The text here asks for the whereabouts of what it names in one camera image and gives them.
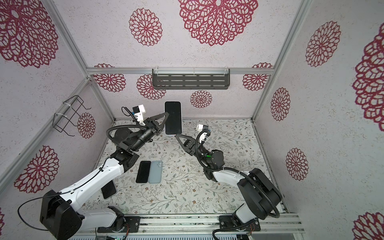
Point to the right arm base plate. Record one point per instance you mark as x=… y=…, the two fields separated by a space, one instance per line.
x=231 y=222

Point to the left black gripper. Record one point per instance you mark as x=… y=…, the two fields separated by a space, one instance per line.
x=149 y=124

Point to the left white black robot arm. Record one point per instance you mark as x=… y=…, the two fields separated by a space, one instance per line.
x=62 y=213

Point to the light blue phone case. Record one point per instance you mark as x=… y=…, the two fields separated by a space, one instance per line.
x=156 y=171

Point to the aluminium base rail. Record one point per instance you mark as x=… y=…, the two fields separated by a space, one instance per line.
x=206 y=223

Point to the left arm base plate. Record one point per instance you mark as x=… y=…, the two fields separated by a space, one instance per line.
x=129 y=224

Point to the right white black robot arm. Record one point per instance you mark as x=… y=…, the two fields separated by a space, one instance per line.
x=261 y=196

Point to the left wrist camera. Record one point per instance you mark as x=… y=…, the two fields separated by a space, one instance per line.
x=138 y=113

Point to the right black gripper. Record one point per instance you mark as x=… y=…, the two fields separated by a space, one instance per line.
x=191 y=147

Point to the dark grey wall shelf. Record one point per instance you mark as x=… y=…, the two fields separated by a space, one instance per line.
x=191 y=79

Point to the bare black phone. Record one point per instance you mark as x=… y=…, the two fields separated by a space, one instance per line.
x=143 y=172

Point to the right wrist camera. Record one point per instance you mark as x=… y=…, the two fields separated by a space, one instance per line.
x=205 y=134

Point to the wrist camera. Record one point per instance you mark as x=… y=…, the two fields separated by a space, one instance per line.
x=138 y=113
x=205 y=134

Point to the black wire wall rack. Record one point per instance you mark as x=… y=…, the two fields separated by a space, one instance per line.
x=64 y=117

